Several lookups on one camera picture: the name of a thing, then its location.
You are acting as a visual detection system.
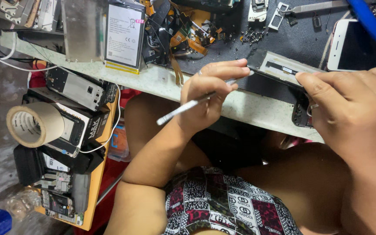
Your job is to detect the person's left hand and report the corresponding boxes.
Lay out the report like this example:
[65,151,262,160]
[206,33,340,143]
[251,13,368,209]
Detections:
[176,59,251,138]

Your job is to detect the person's right hand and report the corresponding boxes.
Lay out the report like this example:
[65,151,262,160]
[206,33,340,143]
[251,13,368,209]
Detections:
[295,67,376,164]

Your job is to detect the disassembled phone with black frame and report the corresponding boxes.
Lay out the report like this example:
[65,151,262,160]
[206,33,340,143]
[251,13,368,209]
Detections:
[246,48,326,128]

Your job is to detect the silver metal spudger tool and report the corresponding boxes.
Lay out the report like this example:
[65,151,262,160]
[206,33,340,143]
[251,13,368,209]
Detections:
[156,70,255,126]

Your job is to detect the pile of small screws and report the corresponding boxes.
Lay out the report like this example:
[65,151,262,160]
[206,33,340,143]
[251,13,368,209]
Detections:
[240,28,267,44]

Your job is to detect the dark grey work mat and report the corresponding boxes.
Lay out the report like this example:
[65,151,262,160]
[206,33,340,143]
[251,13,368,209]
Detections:
[172,0,376,105]

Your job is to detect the white smartphone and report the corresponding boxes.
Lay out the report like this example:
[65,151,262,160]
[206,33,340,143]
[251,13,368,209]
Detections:
[327,19,376,72]

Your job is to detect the small silver phone part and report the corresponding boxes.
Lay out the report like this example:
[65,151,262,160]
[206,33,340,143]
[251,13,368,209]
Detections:
[248,0,269,23]

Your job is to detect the silver sim tray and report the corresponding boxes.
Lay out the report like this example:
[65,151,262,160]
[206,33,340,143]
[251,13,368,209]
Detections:
[268,3,290,31]

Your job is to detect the metal tweezers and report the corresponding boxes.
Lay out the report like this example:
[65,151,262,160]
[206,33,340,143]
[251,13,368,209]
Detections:
[279,0,350,15]

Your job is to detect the phone battery with white label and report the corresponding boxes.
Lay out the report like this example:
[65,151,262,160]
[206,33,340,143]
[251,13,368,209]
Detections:
[104,2,146,75]

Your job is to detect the orange packet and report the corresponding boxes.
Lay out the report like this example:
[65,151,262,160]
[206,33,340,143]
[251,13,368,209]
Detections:
[108,126,131,162]

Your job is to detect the patterned garment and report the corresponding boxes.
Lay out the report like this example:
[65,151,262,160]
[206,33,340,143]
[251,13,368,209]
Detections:
[162,166,303,235]

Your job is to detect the black box with white print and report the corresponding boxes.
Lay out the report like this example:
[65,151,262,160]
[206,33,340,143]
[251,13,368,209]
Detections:
[23,87,110,157]

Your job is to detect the silver metal plate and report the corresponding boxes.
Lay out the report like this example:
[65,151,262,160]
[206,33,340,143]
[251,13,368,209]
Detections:
[61,0,108,63]

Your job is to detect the silver disassembled phone chassis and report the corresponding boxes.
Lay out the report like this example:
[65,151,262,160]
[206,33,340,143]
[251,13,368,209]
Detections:
[45,67,118,112]

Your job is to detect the orange wooden side table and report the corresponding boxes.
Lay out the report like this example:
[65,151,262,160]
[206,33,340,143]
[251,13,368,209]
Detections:
[13,65,123,232]

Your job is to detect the tan masking tape roll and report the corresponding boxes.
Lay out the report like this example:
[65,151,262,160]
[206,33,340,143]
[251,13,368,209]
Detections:
[6,102,65,148]

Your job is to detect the phone circuit boards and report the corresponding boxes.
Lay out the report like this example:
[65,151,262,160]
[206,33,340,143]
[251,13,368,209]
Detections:
[35,171,91,226]

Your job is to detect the stack of phone parts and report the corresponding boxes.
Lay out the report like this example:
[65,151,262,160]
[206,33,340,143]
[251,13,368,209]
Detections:
[0,0,63,33]

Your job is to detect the black phone case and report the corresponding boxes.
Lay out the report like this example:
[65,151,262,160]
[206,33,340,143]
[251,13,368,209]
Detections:
[13,144,46,186]

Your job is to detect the clear plastic bag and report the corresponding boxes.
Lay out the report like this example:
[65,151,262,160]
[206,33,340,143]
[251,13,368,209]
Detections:
[5,189,42,220]

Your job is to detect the heap of flex cables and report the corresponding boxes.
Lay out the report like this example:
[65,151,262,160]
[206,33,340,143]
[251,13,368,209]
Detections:
[141,0,228,85]

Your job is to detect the blue plastic tool handle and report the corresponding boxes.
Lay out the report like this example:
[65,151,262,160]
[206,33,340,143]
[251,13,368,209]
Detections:
[346,0,376,53]

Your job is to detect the white cable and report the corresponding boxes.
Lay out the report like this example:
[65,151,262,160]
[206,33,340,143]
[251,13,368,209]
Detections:
[79,83,122,154]

